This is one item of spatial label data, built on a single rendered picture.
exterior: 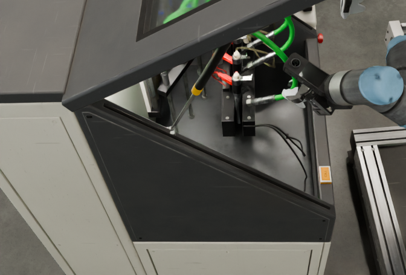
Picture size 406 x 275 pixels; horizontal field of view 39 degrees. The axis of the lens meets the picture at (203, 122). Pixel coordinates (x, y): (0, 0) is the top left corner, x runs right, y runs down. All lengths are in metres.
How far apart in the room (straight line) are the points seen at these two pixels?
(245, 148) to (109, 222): 0.49
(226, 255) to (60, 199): 0.55
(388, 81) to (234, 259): 0.86
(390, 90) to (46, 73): 0.68
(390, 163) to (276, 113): 0.82
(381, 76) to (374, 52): 2.08
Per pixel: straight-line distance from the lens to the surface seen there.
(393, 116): 1.23
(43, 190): 1.51
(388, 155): 2.58
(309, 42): 1.92
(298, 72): 1.29
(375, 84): 1.15
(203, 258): 1.81
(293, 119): 1.87
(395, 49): 1.33
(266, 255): 1.78
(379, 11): 3.46
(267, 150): 1.80
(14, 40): 1.28
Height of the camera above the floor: 2.34
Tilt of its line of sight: 54 degrees down
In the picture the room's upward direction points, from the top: 8 degrees counter-clockwise
